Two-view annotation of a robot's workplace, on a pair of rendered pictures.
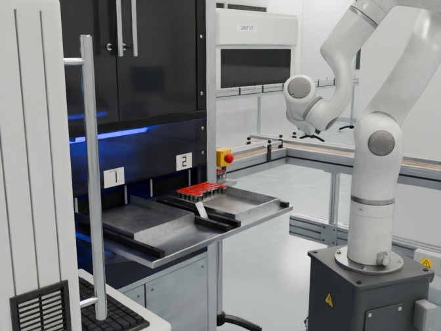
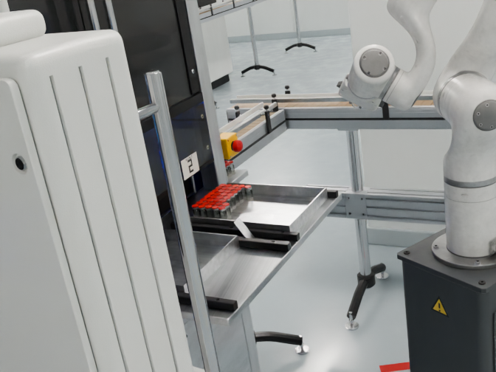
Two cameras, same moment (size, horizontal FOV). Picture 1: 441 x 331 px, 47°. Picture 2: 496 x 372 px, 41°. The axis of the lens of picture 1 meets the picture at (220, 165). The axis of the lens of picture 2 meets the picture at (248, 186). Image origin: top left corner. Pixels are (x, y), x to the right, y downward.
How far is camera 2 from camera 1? 38 cm
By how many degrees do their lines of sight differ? 13
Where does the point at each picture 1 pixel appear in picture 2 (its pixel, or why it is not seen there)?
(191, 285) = not seen: hidden behind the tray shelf
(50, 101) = (136, 176)
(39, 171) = (140, 271)
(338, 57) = (418, 15)
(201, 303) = (238, 332)
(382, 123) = (486, 91)
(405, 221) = (432, 166)
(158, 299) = (194, 345)
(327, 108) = (412, 82)
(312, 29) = not seen: outside the picture
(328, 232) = (355, 203)
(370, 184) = (473, 164)
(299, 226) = not seen: hidden behind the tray
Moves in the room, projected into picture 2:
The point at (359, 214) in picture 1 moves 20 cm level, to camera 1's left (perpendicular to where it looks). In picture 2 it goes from (463, 201) to (379, 221)
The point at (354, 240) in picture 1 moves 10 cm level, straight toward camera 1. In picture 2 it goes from (458, 231) to (470, 251)
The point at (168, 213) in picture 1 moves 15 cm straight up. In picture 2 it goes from (198, 240) to (189, 189)
